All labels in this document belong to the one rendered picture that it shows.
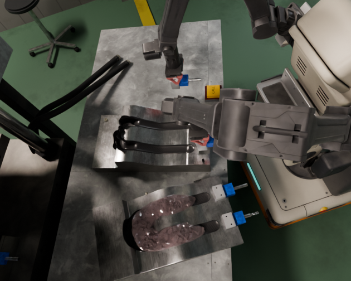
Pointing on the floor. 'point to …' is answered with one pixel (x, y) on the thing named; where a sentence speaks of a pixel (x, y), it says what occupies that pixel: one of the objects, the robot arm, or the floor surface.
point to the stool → (18, 8)
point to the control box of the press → (19, 103)
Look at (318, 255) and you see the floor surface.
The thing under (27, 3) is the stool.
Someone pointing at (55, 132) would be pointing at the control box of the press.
